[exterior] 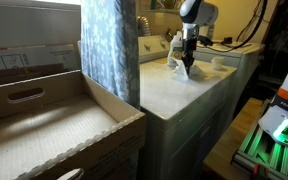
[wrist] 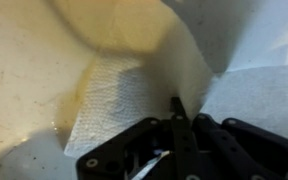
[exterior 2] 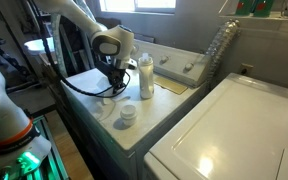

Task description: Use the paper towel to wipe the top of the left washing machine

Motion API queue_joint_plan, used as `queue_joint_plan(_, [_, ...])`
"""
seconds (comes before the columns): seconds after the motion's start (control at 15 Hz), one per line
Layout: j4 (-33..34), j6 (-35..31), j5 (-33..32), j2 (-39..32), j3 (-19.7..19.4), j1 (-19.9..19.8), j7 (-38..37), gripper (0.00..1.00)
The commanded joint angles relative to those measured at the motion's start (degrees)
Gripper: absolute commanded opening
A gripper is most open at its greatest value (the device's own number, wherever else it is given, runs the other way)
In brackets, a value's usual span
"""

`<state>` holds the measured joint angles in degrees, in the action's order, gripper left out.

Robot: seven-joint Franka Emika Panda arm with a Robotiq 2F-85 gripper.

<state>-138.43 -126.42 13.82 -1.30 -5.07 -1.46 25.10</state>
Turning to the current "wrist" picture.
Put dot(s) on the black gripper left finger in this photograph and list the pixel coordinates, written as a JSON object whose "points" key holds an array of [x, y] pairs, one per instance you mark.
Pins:
{"points": [[180, 140]]}

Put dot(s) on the white paper towel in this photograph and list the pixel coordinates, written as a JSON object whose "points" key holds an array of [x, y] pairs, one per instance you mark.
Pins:
{"points": [[117, 100]]}

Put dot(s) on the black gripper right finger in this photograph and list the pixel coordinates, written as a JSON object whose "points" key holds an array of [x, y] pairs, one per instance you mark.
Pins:
{"points": [[224, 143]]}

